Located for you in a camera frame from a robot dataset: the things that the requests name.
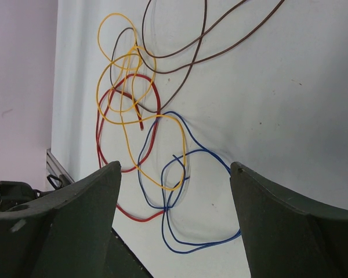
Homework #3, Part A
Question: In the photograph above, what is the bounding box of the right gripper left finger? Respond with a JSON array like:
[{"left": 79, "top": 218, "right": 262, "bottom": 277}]
[{"left": 0, "top": 161, "right": 150, "bottom": 277}]

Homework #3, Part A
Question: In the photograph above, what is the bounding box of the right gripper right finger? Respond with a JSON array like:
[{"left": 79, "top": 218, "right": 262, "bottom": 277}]
[{"left": 230, "top": 162, "right": 348, "bottom": 277}]

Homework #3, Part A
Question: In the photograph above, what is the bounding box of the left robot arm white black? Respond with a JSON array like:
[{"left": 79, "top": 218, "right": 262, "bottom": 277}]
[{"left": 0, "top": 174, "right": 71, "bottom": 212}]

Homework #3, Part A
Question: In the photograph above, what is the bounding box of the front aluminium rail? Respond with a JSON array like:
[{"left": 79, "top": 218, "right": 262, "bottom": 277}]
[{"left": 46, "top": 149, "right": 74, "bottom": 189}]

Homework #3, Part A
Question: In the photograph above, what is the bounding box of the dark red long wire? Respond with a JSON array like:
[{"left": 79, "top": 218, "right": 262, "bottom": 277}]
[{"left": 96, "top": 74, "right": 166, "bottom": 223}]

